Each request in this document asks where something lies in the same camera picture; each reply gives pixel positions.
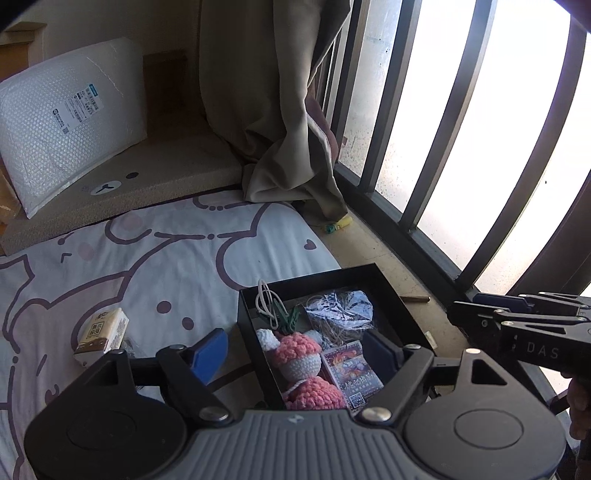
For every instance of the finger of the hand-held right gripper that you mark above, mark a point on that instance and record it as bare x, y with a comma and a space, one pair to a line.
503, 301
480, 321

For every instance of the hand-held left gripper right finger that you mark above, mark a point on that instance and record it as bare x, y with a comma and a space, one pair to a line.
376, 350

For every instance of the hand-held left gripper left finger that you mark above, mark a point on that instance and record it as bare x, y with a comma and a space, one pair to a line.
210, 353

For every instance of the red playing card box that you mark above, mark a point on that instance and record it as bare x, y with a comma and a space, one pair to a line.
351, 374

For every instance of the clear bag with tan twine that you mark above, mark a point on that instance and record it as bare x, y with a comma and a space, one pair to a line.
339, 337

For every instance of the clear bag with silver contents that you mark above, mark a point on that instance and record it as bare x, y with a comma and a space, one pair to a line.
344, 307

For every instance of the pink and white crochet doll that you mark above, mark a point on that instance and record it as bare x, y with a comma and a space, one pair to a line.
298, 357

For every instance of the green plastic clip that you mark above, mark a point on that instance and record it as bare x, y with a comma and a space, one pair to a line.
284, 318

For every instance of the black cardboard box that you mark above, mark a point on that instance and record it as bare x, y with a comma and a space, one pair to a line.
295, 286

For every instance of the person's right hand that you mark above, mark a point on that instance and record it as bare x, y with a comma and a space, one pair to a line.
581, 406

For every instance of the wooden stick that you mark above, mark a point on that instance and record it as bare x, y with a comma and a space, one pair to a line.
415, 298

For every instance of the white bear print mat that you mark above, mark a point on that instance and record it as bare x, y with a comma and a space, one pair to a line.
161, 258

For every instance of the yellow and white small box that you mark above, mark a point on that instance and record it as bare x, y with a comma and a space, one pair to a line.
104, 330

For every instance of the yellow and green toy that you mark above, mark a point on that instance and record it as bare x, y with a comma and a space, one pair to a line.
339, 225

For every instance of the brown bear face cushion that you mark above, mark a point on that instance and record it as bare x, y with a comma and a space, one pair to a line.
184, 170

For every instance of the black metal window railing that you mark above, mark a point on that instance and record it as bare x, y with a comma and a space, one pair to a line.
392, 92

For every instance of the brown cardboard box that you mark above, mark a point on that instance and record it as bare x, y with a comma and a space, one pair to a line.
8, 198

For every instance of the beige curtain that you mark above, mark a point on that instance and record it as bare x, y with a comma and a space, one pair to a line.
268, 92

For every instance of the white bubble wrap package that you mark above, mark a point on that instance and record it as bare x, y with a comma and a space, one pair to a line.
69, 124

